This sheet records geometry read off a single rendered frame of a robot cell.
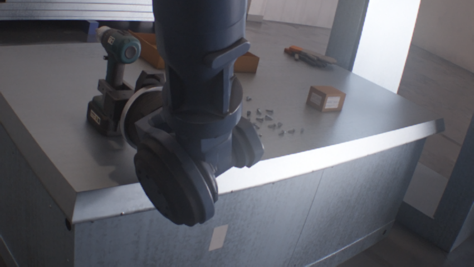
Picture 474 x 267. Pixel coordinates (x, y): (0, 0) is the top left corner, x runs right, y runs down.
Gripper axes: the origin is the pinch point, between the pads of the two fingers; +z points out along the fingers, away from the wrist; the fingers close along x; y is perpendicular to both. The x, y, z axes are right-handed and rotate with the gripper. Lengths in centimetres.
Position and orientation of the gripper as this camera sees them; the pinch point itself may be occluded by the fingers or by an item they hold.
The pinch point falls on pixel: (113, 86)
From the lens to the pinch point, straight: 119.7
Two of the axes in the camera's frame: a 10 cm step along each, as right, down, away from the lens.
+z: -6.3, -3.9, 6.7
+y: -2.3, 9.2, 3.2
